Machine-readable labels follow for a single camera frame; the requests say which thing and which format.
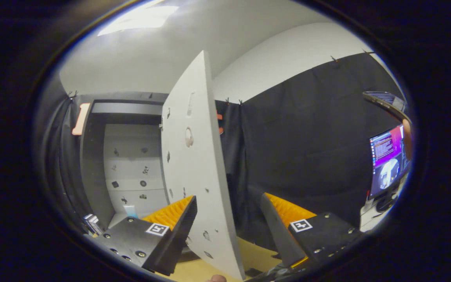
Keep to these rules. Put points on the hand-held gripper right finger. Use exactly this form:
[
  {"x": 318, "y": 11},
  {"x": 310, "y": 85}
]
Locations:
[{"x": 282, "y": 239}]

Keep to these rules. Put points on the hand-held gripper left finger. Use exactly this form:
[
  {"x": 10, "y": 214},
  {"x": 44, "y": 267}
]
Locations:
[{"x": 176, "y": 239}]

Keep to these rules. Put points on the white cabinet door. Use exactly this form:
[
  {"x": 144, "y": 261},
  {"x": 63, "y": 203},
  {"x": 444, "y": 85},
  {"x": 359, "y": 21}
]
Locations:
[{"x": 198, "y": 164}]

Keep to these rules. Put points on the white book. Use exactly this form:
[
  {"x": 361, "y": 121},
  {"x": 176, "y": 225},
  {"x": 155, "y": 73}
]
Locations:
[{"x": 91, "y": 219}]

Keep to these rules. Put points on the white desk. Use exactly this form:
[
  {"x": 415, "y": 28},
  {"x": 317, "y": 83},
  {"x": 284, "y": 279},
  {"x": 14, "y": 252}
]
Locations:
[{"x": 368, "y": 219}]

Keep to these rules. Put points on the grey cabinet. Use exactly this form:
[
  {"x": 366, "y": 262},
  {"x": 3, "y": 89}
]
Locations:
[{"x": 92, "y": 164}]

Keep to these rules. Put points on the computer monitor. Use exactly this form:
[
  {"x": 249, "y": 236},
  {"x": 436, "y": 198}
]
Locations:
[{"x": 386, "y": 156}]

